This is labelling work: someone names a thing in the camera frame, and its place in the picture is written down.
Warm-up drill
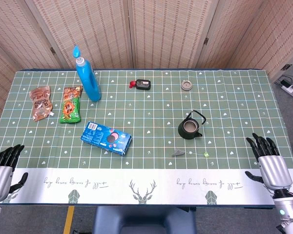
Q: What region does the black and red small device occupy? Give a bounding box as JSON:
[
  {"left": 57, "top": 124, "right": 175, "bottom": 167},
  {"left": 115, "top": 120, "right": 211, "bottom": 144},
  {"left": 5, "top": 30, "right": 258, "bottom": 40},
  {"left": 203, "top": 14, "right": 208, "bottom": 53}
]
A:
[{"left": 128, "top": 79, "right": 151, "bottom": 91}]

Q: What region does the grey tea bag with string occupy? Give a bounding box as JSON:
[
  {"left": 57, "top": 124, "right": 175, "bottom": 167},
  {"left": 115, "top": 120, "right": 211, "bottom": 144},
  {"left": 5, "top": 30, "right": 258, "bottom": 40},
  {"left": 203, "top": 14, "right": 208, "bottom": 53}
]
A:
[{"left": 171, "top": 148, "right": 209, "bottom": 158}]

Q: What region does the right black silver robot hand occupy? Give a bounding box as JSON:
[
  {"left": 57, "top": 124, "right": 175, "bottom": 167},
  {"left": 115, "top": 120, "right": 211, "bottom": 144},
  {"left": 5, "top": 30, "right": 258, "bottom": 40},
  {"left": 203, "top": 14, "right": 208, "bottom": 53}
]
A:
[{"left": 245, "top": 133, "right": 293, "bottom": 193}]

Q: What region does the blue cookie box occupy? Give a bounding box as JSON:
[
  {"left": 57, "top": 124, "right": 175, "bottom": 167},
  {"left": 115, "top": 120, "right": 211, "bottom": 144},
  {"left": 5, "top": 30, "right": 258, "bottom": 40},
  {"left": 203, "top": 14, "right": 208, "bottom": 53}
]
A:
[{"left": 80, "top": 121, "right": 132, "bottom": 156}]

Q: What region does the green snack packet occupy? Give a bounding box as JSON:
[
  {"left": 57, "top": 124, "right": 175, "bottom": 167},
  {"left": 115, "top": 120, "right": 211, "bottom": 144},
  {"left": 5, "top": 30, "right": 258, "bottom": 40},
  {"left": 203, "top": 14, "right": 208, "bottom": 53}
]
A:
[{"left": 59, "top": 85, "right": 83, "bottom": 124}]

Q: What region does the grey round teapot lid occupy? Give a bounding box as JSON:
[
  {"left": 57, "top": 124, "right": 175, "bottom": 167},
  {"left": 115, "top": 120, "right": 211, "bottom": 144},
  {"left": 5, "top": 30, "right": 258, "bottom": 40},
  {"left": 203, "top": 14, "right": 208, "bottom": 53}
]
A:
[{"left": 180, "top": 79, "right": 193, "bottom": 92}]

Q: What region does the green grid tablecloth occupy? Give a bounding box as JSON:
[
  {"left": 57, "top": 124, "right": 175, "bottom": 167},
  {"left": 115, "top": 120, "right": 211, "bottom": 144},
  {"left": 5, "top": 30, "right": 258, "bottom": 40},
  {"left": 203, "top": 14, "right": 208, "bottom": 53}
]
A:
[{"left": 0, "top": 69, "right": 293, "bottom": 206}]

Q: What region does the brown spout pouch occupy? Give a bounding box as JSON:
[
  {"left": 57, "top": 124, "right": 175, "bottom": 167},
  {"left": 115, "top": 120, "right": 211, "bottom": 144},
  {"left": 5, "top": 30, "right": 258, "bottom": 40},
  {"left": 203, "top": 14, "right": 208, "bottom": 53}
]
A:
[{"left": 29, "top": 85, "right": 55, "bottom": 122}]

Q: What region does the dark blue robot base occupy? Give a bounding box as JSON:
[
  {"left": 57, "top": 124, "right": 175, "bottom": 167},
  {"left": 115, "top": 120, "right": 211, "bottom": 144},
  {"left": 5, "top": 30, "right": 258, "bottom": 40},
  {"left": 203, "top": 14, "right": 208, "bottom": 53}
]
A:
[{"left": 92, "top": 206, "right": 197, "bottom": 234}]

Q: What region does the woven folding screen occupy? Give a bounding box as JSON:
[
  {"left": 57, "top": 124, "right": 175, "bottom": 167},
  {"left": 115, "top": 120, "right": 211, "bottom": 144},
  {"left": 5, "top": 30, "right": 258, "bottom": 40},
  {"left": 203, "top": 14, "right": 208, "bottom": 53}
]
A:
[{"left": 0, "top": 0, "right": 293, "bottom": 132}]

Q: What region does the blue detergent bottle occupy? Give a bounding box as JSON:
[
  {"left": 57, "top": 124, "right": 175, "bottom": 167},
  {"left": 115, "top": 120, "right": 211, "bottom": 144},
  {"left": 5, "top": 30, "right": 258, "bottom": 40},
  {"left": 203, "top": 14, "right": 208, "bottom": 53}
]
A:
[{"left": 72, "top": 45, "right": 102, "bottom": 102}]

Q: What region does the black floor cable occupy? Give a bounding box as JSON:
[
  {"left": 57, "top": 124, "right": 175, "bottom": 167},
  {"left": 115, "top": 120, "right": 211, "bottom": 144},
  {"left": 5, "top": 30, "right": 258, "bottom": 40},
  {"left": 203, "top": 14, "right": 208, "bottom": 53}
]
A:
[{"left": 274, "top": 74, "right": 293, "bottom": 86}]

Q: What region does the black cast iron teapot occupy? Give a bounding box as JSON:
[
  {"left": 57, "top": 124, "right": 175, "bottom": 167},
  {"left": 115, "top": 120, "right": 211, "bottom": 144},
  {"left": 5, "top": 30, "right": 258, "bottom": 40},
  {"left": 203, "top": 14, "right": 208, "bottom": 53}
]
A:
[{"left": 177, "top": 110, "right": 207, "bottom": 140}]

